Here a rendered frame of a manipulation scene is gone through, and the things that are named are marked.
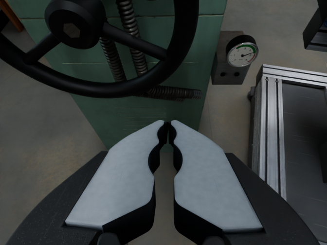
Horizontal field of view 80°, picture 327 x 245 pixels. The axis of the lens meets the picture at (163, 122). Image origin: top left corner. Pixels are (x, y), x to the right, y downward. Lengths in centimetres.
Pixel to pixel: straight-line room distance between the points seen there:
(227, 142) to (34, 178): 98
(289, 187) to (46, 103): 132
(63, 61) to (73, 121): 69
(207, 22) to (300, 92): 75
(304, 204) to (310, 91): 54
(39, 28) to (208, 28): 38
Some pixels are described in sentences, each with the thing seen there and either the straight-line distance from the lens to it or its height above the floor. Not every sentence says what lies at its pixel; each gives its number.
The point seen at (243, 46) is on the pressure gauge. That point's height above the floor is 68.
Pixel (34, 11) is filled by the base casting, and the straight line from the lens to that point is 54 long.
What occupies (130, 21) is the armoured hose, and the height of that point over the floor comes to 77.
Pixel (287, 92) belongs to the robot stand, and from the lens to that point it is 110.
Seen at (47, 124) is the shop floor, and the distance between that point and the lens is 131.
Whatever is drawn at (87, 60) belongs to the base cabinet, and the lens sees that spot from 57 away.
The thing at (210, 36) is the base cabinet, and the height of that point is 66.
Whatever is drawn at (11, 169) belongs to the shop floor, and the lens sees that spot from 128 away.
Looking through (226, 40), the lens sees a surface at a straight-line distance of 57.
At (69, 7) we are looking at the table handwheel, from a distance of 26.
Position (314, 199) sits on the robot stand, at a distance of 89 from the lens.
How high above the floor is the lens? 94
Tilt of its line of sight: 58 degrees down
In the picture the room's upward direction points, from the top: 4 degrees counter-clockwise
